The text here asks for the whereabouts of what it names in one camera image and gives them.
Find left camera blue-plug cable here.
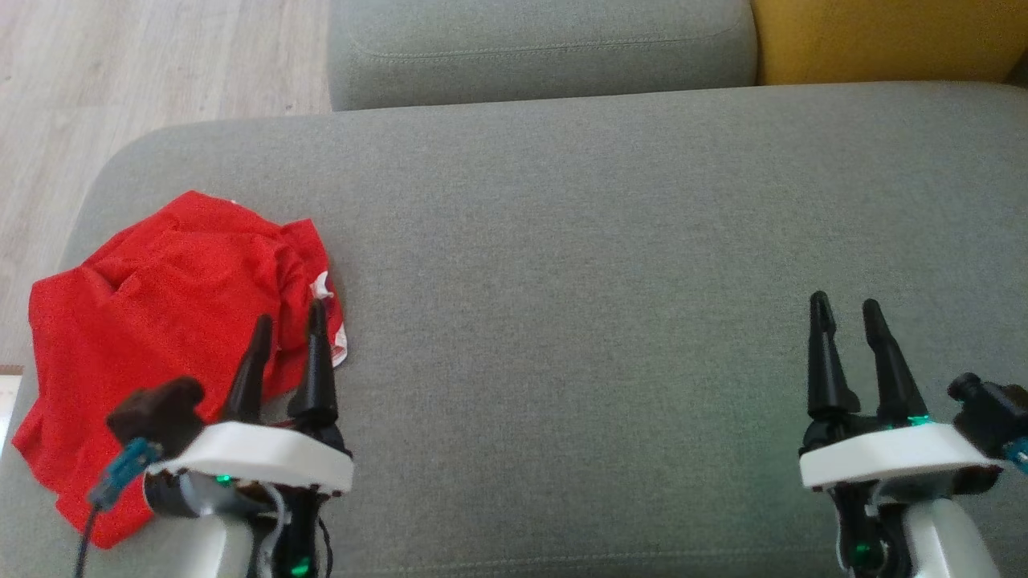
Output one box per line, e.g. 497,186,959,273
75,438,161,578

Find red shorts white stripe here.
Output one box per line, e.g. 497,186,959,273
10,265,350,550

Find grey sofa back cushion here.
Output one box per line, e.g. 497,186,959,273
328,0,760,112

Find grey fabric sofa seat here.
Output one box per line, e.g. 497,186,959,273
0,80,1028,578

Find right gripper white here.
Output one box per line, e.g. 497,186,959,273
799,291,997,490

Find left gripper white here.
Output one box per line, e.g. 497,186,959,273
147,299,355,494

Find mustard yellow sofa cushion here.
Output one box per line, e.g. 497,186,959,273
751,0,1028,87

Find red basketball jersey white sleeves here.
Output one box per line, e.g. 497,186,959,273
80,190,332,386

